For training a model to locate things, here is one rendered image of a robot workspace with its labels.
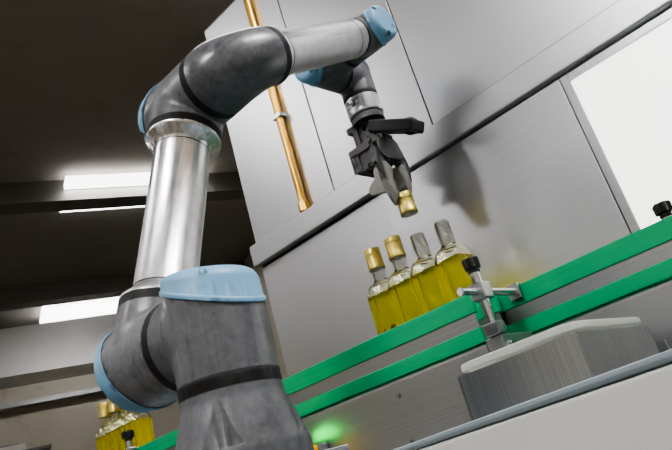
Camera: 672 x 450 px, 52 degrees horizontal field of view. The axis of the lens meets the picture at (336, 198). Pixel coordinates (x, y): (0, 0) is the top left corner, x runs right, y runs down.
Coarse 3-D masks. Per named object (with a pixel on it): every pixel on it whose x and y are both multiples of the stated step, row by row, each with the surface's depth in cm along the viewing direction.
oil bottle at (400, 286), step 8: (400, 272) 133; (408, 272) 133; (392, 280) 134; (400, 280) 133; (408, 280) 132; (392, 288) 134; (400, 288) 132; (408, 288) 131; (392, 296) 134; (400, 296) 132; (408, 296) 131; (416, 296) 131; (400, 304) 132; (408, 304) 131; (416, 304) 130; (400, 312) 132; (408, 312) 131; (416, 312) 129; (400, 320) 132; (408, 320) 130
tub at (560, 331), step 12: (564, 324) 79; (576, 324) 79; (588, 324) 80; (600, 324) 82; (612, 324) 85; (624, 324) 90; (636, 324) 93; (540, 336) 80; (552, 336) 79; (504, 348) 83; (516, 348) 82; (528, 348) 82; (480, 360) 85; (492, 360) 85
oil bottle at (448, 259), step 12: (444, 252) 127; (456, 252) 126; (468, 252) 128; (444, 264) 127; (456, 264) 125; (444, 276) 127; (456, 276) 125; (468, 276) 124; (444, 288) 126; (456, 288) 125
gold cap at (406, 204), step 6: (402, 192) 137; (408, 192) 137; (402, 198) 136; (408, 198) 136; (402, 204) 136; (408, 204) 136; (414, 204) 136; (402, 210) 136; (408, 210) 135; (414, 210) 138; (402, 216) 138; (408, 216) 138
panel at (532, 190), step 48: (576, 96) 128; (480, 144) 141; (528, 144) 134; (576, 144) 127; (432, 192) 148; (480, 192) 140; (528, 192) 133; (576, 192) 126; (432, 240) 147; (480, 240) 139; (528, 240) 132; (576, 240) 125
